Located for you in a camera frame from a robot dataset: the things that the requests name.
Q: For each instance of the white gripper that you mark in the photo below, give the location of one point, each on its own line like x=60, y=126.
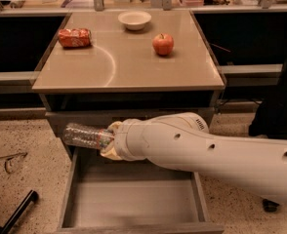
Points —
x=128, y=140

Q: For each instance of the clear plastic water bottle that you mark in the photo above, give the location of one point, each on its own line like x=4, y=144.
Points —
x=87, y=136

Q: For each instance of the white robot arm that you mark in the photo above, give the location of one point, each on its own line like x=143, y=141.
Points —
x=182, y=142

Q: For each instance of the open grey middle drawer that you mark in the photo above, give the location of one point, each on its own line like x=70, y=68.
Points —
x=117, y=197

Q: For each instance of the grey top drawer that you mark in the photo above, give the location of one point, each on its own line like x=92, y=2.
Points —
x=101, y=118

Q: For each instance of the grey drawer cabinet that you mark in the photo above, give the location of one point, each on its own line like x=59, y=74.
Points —
x=122, y=71

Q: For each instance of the black chair leg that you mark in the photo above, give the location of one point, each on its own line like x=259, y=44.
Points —
x=31, y=197

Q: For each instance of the red apple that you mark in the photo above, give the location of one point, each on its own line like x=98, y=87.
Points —
x=163, y=44

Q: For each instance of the orange crushed soda can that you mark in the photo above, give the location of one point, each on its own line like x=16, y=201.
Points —
x=74, y=38

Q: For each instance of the white bowl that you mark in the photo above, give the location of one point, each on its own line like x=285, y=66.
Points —
x=134, y=20

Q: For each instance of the black office chair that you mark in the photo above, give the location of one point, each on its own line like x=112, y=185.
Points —
x=271, y=116

